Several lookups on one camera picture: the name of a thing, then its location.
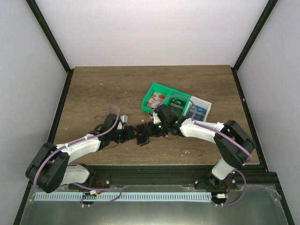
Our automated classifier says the blue credit cards stack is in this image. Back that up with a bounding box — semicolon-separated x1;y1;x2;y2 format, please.
186;105;211;122

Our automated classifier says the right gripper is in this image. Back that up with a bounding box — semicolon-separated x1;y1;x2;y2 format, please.
143;121;169;137

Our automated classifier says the green bin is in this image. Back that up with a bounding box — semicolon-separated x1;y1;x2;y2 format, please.
164;89;191;116
141;82;172;113

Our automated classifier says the green bin middle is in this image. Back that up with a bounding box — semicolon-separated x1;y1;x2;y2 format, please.
164;89;191;116

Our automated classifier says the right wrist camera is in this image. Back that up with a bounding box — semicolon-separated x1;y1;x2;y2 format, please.
152;113;161;124

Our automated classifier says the dark green credit cards stack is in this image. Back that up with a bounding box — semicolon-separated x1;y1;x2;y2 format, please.
168;97;186;116

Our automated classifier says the black card holder wallet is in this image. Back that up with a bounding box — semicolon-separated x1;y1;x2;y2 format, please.
136;123;150;146

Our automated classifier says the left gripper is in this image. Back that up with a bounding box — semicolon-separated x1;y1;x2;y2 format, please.
110;126;140;143

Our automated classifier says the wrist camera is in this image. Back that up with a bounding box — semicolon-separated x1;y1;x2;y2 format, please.
117;115;128;130
152;113;161;124

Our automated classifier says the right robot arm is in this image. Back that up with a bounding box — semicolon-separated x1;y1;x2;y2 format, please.
152;105;255;189

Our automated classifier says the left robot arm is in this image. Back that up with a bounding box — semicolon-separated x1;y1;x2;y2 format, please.
25;113;136;193

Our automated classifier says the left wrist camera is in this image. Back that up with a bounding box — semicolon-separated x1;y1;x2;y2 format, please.
117;115;128;130

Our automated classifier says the white bin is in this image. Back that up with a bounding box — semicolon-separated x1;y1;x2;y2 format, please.
182;96;212;122

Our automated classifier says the black aluminium frame rail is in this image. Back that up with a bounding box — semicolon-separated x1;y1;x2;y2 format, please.
65;165;225;188

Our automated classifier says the light blue cable duct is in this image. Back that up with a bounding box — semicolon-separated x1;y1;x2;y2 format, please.
34;192;212;202

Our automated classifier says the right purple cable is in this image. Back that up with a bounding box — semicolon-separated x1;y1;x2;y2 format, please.
152;95;253;207

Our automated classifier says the green bin left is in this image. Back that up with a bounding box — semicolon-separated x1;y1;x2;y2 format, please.
141;82;172;113

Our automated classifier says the purple cable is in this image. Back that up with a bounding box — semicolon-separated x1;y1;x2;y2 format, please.
152;95;253;207
32;104;122;208

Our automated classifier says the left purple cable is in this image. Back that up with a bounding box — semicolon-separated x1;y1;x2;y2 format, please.
32;104;122;208

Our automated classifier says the red credit cards stack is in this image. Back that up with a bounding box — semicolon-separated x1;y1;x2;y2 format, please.
146;91;166;109

